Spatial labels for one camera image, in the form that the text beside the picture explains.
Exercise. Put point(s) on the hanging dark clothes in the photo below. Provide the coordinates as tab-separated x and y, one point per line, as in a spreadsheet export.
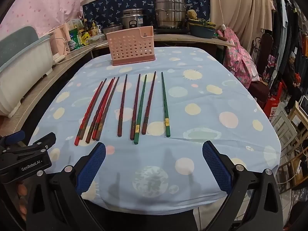
288	28

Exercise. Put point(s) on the stainless steel steamer pot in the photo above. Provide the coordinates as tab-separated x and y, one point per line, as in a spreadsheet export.
169	12

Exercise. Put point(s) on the yellow packet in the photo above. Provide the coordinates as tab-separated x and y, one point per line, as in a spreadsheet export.
84	39

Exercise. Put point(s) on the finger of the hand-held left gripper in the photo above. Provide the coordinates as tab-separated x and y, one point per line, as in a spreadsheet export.
42	140
14	137

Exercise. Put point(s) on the white plastic tub grey lid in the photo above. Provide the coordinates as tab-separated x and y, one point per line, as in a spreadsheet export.
21	72

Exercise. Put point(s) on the small pot with glass lid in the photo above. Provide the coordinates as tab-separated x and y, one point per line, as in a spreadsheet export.
112	30

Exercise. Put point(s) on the pink floral garment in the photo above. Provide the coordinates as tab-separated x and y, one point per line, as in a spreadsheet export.
238	57

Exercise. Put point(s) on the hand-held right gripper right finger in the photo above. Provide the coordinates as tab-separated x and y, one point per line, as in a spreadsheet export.
216	166

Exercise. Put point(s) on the green canister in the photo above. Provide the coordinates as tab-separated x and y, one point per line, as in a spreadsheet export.
74	39

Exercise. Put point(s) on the clear food container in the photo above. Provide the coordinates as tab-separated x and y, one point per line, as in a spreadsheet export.
96	39

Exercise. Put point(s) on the dark metal chair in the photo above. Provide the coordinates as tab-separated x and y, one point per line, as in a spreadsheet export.
263	53

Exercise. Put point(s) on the light blue spotted tablecloth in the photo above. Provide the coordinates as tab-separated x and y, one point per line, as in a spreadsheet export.
192	115

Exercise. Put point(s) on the blue plastic basin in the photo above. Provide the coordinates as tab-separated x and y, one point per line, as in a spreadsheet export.
202	32

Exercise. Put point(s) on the yellow dish soap bottle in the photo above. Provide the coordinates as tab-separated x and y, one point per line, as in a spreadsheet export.
95	30

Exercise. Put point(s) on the pink perforated utensil basket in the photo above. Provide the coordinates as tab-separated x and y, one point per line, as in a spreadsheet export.
131	48

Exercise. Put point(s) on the green chopstick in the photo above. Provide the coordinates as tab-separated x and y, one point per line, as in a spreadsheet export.
141	110
164	101

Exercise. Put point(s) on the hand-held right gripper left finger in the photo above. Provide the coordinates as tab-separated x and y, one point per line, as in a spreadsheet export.
92	166

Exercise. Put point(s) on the red chopstick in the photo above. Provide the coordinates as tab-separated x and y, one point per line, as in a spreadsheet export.
87	113
103	110
99	110

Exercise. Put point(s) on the black induction cooker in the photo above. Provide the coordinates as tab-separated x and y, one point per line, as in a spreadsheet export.
170	31

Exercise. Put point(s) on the pink dotted curtain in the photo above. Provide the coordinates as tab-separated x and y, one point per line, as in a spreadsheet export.
48	4

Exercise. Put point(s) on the person's left hand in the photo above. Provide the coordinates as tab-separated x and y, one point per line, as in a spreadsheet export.
21	197

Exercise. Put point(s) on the navy floral cloth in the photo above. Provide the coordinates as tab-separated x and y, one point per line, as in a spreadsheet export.
110	4

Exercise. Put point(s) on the tan loofah sponge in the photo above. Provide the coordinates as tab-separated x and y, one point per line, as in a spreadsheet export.
192	14

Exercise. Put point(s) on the dark sauce bottle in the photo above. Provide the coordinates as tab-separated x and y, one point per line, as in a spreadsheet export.
85	27

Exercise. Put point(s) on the silver rice cooker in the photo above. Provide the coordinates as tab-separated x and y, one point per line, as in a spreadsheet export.
133	19

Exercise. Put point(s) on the wooden stool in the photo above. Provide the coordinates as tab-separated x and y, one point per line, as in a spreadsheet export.
296	125

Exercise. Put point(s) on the beige curtain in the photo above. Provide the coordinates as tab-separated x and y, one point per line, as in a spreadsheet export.
240	9

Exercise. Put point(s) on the dark brown chopstick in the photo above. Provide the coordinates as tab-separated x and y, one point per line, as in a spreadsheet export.
150	101
107	110
122	105
135	105
93	108

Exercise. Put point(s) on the pink electric kettle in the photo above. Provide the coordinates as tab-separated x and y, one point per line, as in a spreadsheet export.
59	43

